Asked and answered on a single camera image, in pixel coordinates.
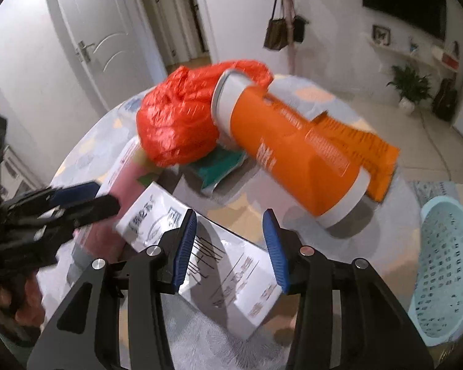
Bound pink and white packet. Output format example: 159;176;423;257
71;137;160;275

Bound black television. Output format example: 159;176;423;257
361;0;447;41

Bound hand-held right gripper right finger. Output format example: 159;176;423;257
262;208;436;370

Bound black instrument case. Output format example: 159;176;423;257
432;78;459;121

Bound green packet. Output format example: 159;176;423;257
185;148;248;195

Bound white printed packet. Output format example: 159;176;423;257
116;183;284;340

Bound orange plastic bag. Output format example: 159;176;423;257
136;60;274;169

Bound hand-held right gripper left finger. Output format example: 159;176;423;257
26;208;198;370

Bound metal door handle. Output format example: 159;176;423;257
76;41;92;63

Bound grey printed cloth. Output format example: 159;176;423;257
408;180;459;209

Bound orange canister with white ends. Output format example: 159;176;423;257
211;68;371;229

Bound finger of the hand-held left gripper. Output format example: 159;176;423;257
42;182;102;212
42;195;121;236

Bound black bag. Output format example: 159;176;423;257
292;15;308;44

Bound white door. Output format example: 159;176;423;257
42;0;167;113

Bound potted green plant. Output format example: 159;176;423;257
386;65;433;115

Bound pink coat stand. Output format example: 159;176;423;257
275;0;298;75

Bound white wall shelf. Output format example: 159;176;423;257
368;35;460;75

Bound brown handbag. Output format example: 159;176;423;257
264;0;294;51

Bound orange snack packet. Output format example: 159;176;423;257
312;111;401;203

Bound light blue plastic basket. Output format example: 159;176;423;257
407;196;463;347

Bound person's left hand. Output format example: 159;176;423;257
0;269;44;329

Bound white cable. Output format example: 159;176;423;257
420;109;453;181

